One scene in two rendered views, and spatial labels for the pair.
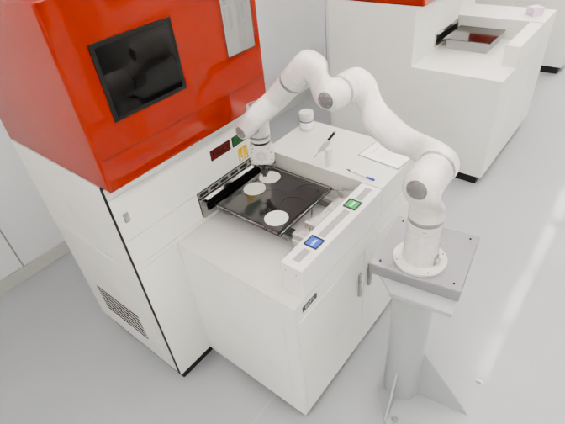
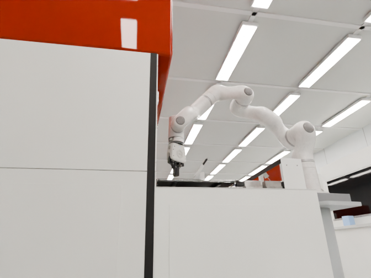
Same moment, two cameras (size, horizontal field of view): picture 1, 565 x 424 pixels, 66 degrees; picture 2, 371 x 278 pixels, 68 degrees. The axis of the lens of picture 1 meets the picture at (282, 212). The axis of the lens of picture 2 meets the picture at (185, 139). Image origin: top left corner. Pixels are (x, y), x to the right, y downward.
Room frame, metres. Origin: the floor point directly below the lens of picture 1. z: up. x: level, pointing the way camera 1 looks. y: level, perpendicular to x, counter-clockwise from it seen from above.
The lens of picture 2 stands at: (0.73, 1.14, 0.62)
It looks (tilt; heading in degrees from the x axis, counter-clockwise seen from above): 22 degrees up; 307
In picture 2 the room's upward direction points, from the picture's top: 1 degrees counter-clockwise
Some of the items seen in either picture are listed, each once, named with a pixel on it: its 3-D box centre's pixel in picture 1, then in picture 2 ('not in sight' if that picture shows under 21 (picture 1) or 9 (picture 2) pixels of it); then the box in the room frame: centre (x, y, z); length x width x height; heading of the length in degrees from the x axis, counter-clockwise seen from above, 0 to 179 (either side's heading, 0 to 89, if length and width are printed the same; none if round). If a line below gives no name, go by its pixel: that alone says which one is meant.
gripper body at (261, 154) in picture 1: (261, 150); (175, 153); (1.61, 0.06, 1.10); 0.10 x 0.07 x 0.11; 81
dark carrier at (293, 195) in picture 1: (272, 196); (189, 188); (1.54, 0.03, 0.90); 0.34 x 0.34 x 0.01; 47
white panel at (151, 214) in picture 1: (200, 179); (147, 151); (1.55, 0.33, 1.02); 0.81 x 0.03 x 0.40; 137
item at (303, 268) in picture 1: (335, 236); (264, 188); (1.25, -0.19, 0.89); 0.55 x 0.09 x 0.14; 137
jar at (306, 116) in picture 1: (306, 120); not in sight; (2.00, -0.17, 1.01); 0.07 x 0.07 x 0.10
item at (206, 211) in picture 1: (236, 184); not in sight; (1.67, 0.20, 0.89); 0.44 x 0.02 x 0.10; 137
